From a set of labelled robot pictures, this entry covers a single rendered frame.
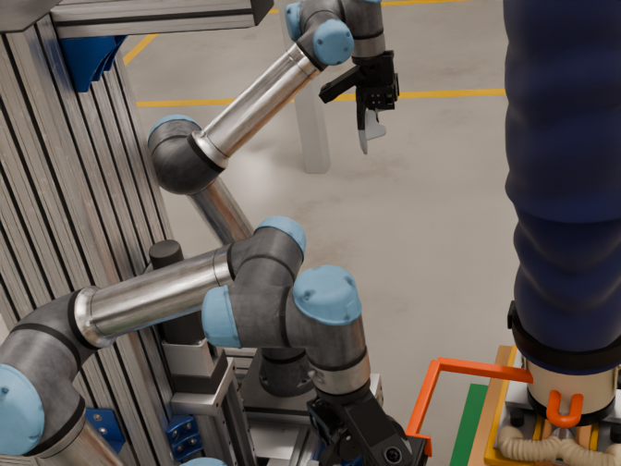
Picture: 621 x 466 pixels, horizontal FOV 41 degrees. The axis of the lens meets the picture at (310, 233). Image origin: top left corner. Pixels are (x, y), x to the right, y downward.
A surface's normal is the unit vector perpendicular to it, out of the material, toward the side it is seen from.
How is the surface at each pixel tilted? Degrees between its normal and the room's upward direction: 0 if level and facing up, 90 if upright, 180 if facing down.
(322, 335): 90
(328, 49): 90
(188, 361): 90
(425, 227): 0
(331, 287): 0
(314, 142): 90
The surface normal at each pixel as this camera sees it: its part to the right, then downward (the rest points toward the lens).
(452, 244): -0.15, -0.83
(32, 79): -0.24, 0.56
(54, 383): 0.86, -0.30
